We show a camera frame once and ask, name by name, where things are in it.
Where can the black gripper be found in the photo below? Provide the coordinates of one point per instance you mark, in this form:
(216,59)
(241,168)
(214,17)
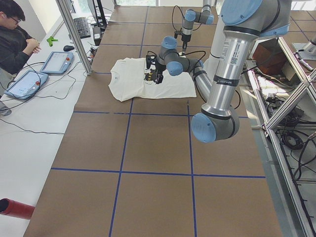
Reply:
(184,41)
(159,69)

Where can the cream long-sleeve cat shirt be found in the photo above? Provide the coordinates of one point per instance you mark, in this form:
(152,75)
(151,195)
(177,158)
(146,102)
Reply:
(131,78)

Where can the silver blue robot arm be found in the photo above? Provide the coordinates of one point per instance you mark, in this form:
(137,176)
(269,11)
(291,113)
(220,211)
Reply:
(242,22)
(189,19)

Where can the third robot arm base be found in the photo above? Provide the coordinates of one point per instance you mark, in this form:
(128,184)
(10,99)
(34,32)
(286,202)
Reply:
(306,51)

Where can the black keyboard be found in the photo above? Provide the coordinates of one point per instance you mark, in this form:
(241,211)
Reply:
(82,27)

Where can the black computer mouse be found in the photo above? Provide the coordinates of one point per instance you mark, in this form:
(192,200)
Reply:
(68,48)

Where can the far blue teach pendant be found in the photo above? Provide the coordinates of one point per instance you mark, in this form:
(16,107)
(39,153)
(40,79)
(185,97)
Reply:
(57,63)

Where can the blue teach pendant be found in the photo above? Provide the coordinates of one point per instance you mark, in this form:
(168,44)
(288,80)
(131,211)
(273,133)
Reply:
(57,63)
(27,85)

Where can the green plastic tool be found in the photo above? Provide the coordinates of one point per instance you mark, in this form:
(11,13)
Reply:
(51,40)

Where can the near blue teach pendant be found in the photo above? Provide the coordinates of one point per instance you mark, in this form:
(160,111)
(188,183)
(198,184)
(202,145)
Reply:
(27,85)

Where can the seated person in black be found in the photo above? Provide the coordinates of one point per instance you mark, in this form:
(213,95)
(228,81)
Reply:
(16,45)

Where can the red cylinder tube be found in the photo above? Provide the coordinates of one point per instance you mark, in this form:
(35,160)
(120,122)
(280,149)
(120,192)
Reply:
(16,209)

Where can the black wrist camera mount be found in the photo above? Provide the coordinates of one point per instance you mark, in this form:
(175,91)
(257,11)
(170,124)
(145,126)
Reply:
(150,59)

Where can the aluminium frame post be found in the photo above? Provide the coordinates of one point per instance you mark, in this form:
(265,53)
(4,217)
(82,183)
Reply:
(67,17)

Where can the aluminium frame rack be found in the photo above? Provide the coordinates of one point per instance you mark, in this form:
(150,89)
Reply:
(270,123)

